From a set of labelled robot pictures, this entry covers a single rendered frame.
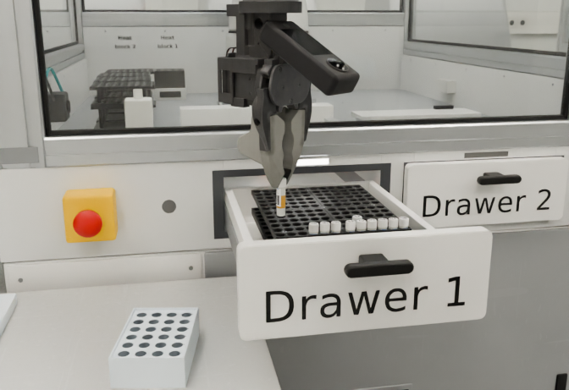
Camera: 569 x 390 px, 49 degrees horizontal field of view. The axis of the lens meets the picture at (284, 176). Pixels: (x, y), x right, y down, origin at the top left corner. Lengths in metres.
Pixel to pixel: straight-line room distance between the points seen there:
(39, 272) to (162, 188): 0.23
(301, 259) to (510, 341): 0.67
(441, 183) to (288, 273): 0.45
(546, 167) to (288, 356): 0.55
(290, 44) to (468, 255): 0.31
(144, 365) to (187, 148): 0.37
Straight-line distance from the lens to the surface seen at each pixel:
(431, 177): 1.06
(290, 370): 1.14
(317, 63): 0.66
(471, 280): 0.76
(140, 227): 1.01
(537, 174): 1.15
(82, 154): 0.98
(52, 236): 1.02
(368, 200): 0.93
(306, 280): 0.69
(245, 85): 0.72
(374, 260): 0.68
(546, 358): 1.33
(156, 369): 0.74
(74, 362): 0.82
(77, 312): 0.95
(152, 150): 0.98
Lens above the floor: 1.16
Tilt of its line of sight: 14 degrees down
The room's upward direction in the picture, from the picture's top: straight up
